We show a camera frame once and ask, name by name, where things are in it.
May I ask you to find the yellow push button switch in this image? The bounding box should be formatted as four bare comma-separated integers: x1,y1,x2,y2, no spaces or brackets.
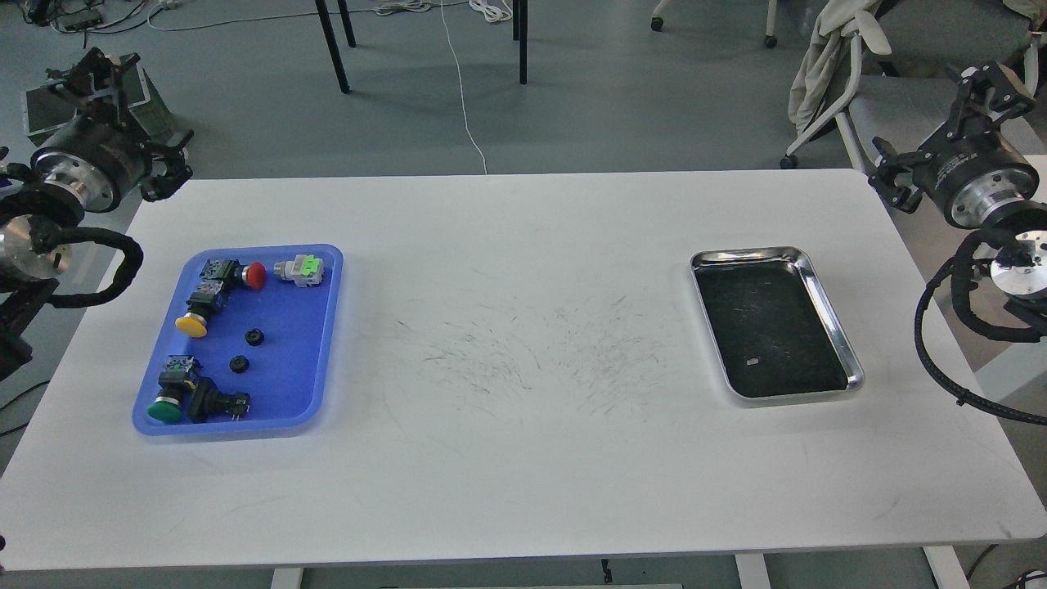
173,279,227,338

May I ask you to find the grey office chair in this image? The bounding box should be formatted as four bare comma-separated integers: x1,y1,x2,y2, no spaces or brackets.
780,1,1045,169

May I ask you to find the green push button switch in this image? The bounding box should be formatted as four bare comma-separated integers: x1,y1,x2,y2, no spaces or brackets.
146,354,201,425

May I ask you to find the grey green storage crate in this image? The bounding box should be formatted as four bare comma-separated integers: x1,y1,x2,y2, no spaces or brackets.
23,61,177,140

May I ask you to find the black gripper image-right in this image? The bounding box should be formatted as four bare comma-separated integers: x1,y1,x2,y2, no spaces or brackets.
869,62,1042,230

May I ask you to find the blue plastic tray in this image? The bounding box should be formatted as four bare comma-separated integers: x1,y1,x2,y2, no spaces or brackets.
132,245,344,439

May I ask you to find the grey green switch module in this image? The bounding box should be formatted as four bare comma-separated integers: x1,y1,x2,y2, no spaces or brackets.
272,254,325,288

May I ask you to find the black table leg right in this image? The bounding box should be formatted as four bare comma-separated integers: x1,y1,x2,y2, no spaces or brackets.
511,0,528,85

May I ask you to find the silver metal tray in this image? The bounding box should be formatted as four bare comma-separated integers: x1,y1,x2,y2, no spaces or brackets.
690,246,866,403

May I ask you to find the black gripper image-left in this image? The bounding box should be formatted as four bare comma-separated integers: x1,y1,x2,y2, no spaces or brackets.
31,47,195,213

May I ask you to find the black table leg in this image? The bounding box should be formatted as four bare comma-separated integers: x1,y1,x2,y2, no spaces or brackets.
511,0,528,85
314,0,357,96

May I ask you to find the red push button switch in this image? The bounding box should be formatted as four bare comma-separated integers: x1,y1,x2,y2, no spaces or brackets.
199,259,267,290

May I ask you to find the black floor cable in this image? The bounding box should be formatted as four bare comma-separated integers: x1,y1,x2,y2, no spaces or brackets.
20,0,164,35

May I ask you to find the black table leg left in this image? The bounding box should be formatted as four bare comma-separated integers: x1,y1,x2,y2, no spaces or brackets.
314,0,357,96

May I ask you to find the white floor cable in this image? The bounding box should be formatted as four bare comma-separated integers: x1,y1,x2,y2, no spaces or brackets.
147,0,515,175

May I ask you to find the beige cloth on chair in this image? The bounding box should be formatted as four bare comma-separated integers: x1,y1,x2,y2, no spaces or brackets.
788,1,895,134

